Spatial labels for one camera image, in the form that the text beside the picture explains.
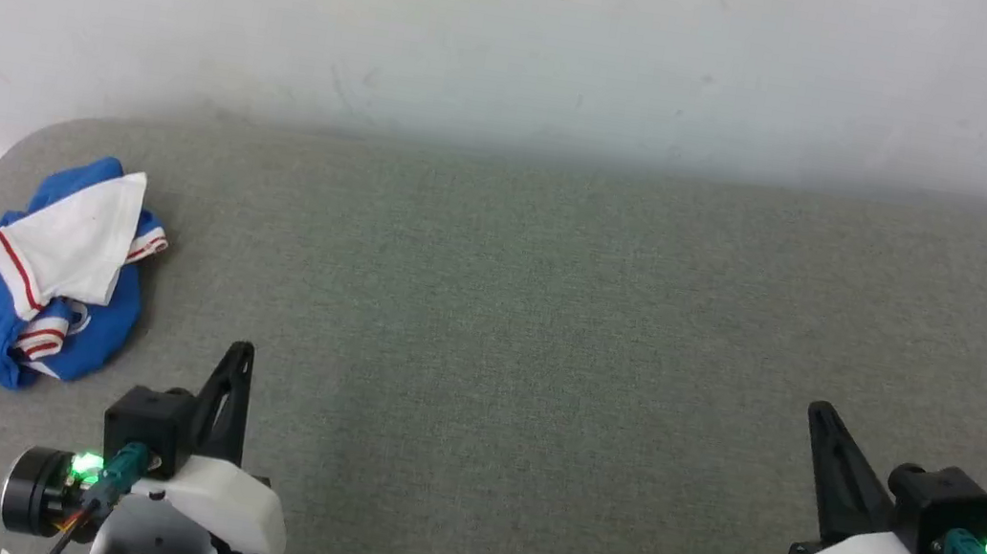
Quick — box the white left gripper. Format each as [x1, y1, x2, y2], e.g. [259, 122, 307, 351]
[126, 328, 316, 554]

